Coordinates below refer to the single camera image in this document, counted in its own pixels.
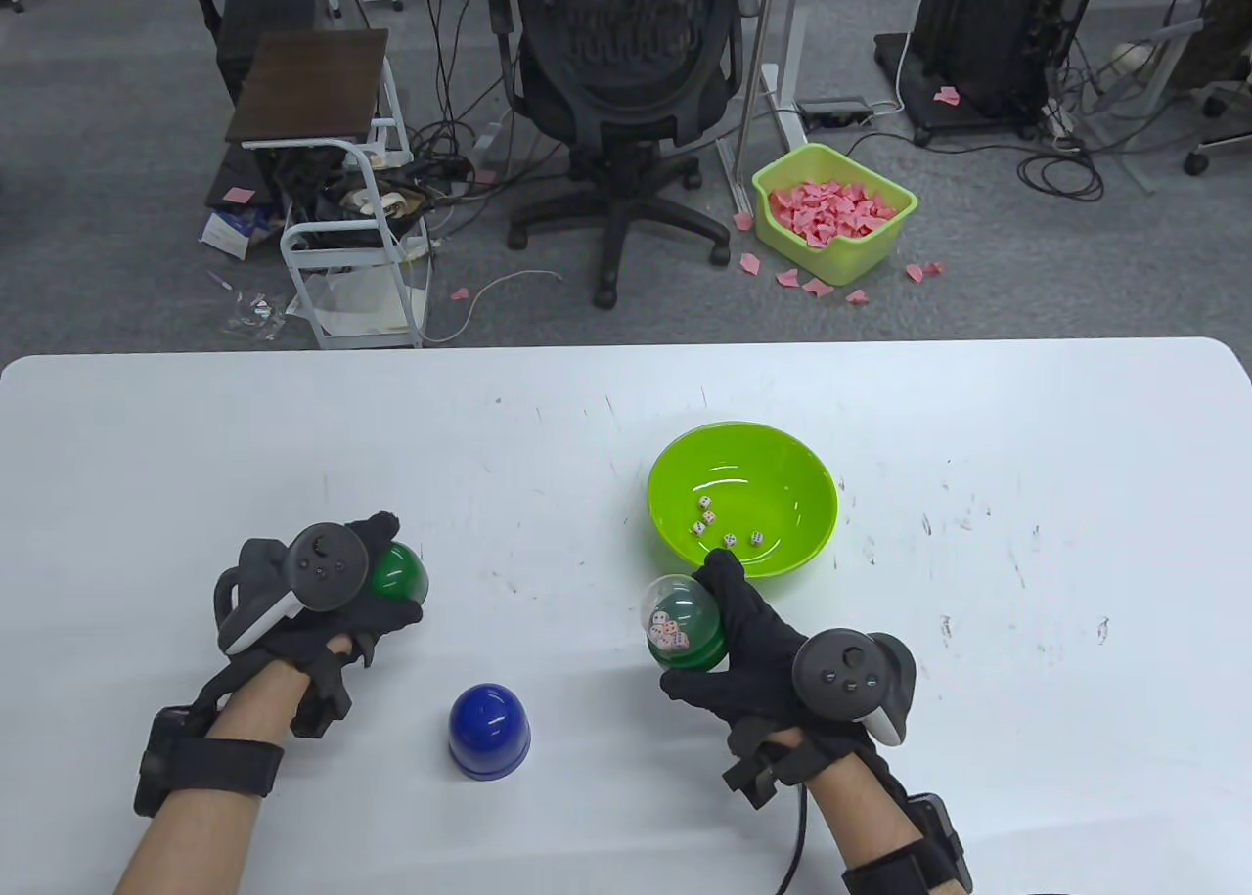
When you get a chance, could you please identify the coiled black cable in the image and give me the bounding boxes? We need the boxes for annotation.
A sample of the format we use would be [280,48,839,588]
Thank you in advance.
[1017,147,1106,202]

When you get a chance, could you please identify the blue dice cup cover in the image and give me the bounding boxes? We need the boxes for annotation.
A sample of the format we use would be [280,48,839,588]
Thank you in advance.
[448,682,533,764]

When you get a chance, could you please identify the black computer tower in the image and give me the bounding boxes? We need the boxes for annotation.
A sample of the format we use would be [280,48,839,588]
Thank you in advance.
[910,0,1052,118]

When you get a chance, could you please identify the black wrist camera strap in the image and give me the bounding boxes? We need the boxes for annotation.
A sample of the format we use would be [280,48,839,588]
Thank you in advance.
[134,704,286,819]
[843,790,975,895]

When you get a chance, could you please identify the blue white cardboard box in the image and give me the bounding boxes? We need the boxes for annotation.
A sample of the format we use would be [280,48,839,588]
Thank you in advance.
[201,205,285,258]

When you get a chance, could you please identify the person's left hand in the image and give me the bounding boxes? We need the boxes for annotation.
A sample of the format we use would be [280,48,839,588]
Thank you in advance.
[196,511,424,738]

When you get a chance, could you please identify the person's right hand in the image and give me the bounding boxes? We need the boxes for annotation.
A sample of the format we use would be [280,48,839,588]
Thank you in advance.
[662,550,886,810]

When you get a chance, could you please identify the grey power socket box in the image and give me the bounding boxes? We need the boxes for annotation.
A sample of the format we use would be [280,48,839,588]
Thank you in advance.
[795,98,874,134]

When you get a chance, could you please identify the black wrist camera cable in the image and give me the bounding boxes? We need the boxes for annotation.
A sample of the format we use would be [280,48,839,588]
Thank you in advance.
[778,785,815,895]

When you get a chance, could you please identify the green dice cup base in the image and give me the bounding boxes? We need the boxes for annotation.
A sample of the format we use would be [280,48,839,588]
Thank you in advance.
[646,597,731,672]

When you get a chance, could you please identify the green capsule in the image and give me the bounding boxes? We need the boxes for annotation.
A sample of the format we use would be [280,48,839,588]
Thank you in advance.
[370,541,430,604]

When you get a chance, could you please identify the dark brown side table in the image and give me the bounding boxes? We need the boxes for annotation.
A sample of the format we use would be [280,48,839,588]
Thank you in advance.
[181,0,324,104]

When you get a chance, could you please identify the black grey hand controller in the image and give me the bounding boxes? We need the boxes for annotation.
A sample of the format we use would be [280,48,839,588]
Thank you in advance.
[792,628,919,747]
[215,525,371,656]

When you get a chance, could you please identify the clear plastic bag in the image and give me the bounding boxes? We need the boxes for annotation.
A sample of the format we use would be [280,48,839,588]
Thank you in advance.
[223,291,288,339]

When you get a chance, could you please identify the black mesh office chair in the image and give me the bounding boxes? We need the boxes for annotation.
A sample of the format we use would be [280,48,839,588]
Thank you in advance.
[484,0,759,309]

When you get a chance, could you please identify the white floor cable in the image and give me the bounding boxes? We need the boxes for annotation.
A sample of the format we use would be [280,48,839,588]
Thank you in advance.
[425,269,565,345]

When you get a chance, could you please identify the black cable bundle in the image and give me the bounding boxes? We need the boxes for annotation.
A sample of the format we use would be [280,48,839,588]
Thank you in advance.
[406,117,480,213]

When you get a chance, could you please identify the white metal cart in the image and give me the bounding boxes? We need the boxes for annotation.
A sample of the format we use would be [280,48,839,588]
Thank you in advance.
[281,142,432,350]

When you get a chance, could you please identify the pile of pink paper pieces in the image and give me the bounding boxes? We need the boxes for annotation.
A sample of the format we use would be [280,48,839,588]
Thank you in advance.
[767,180,899,249]

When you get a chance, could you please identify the white desk leg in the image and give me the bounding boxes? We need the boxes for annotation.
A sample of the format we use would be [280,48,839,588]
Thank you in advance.
[717,0,809,213]

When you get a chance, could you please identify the white paper sheet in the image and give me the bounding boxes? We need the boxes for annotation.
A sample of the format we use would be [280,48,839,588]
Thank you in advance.
[318,274,412,335]

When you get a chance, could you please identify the grey office chair base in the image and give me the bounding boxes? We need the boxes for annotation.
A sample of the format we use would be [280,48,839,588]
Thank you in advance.
[1159,15,1252,178]

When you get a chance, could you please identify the brown top side table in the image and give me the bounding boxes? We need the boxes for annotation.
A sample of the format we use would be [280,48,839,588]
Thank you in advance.
[225,29,412,167]

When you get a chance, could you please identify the clear plastic dome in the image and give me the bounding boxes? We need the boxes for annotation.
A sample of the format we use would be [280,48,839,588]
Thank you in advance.
[640,575,707,647]

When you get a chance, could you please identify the black wheeled platform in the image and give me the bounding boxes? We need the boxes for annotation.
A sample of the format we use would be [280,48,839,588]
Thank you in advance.
[873,32,1052,148]

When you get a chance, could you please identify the person's left forearm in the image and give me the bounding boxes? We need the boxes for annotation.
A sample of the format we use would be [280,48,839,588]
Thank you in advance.
[112,655,338,895]

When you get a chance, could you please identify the green plastic bowl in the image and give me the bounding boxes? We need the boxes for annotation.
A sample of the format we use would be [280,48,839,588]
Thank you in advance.
[646,423,840,607]

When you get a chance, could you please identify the lime green plastic bin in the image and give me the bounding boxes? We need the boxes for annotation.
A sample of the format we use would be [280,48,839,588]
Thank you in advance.
[751,144,919,287]

